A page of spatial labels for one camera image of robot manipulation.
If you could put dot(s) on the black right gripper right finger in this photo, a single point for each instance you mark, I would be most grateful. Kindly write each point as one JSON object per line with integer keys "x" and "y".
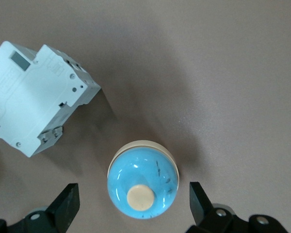
{"x": 203, "y": 213}

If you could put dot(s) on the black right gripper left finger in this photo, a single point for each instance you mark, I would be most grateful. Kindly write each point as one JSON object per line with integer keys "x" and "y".
{"x": 63, "y": 208}

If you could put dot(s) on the blue call bell cream base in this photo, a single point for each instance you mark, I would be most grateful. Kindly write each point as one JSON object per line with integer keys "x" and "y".
{"x": 140, "y": 174}

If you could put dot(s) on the white circuit breaker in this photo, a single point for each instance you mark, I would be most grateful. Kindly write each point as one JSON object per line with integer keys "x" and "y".
{"x": 34, "y": 97}

